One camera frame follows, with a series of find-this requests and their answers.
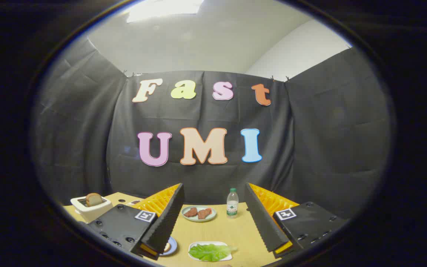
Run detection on black backdrop cloth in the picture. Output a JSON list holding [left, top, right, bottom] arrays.
[[32, 37, 392, 219]]

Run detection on white rectangular plate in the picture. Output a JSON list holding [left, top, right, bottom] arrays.
[[188, 241, 233, 262]]

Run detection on toast bread slice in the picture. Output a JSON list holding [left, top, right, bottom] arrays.
[[86, 193, 103, 207]]

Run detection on clear plastic water bottle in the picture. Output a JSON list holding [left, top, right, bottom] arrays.
[[226, 188, 239, 218]]

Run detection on pale green plate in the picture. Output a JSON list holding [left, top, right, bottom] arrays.
[[181, 205, 217, 223]]

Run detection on green lettuce leaf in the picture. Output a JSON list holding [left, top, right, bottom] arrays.
[[189, 243, 236, 262]]

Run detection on white toaster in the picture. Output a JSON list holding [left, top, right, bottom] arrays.
[[70, 196, 113, 223]]

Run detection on blue round plate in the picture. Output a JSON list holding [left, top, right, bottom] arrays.
[[160, 236, 178, 256]]

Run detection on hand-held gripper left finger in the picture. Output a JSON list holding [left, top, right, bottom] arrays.
[[78, 183, 185, 261]]

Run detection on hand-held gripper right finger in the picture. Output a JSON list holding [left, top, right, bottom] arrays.
[[244, 182, 349, 259]]

